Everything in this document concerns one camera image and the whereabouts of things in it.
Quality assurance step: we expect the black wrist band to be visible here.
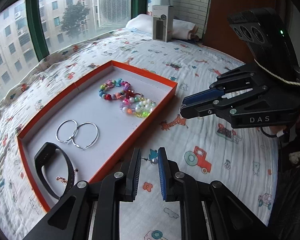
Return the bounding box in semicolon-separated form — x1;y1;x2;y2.
34;142;75;199

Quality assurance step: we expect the pastel pearl bead bracelet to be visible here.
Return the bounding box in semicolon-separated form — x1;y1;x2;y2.
119;97;157;119

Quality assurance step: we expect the silver ball stud earring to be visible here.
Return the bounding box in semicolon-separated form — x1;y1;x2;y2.
142;158;158;165

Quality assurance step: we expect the red knot pearl earring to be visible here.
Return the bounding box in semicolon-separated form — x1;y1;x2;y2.
125;90;142;99

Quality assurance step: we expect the colourful candy bead bracelet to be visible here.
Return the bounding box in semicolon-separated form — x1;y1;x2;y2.
98;78;133;101

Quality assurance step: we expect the large silver hoop earring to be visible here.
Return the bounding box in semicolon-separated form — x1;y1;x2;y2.
55;119;78;144

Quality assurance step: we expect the printed white quilt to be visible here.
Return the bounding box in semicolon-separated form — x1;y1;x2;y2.
0;28;278;239

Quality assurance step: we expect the folded white towel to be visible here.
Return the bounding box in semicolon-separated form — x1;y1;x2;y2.
126;14;198;42

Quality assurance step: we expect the orange shallow tray box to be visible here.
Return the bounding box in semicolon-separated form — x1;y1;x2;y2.
17;61;177;211

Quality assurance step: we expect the white product box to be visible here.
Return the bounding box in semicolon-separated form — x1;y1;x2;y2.
152;5;174;42

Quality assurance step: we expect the outdoor air conditioner unit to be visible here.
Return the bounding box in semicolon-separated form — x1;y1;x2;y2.
96;0;131;28

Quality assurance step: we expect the black tracking camera unit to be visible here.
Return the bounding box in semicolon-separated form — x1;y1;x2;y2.
227;8;300;86

